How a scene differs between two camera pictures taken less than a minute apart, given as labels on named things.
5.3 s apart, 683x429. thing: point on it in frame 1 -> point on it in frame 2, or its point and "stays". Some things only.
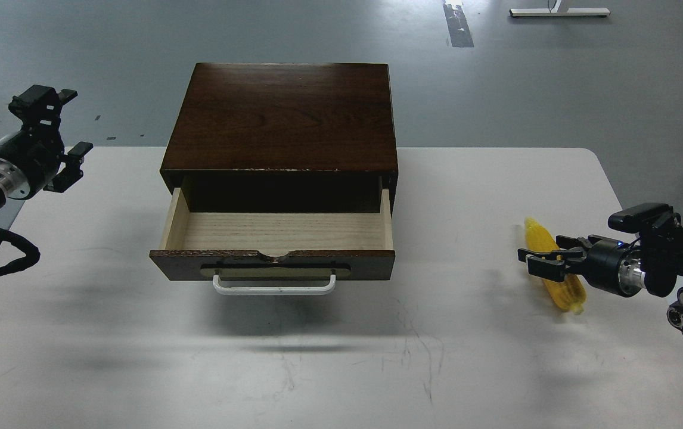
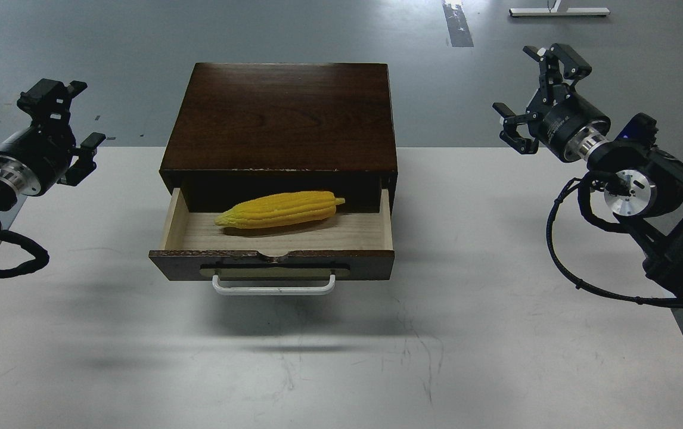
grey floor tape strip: x=458 y=26 stays
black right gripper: x=611 y=265 -> x=571 y=126
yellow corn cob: x=570 y=294 -> x=281 y=209
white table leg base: x=553 y=12 stays
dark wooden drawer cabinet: x=285 y=137 stays
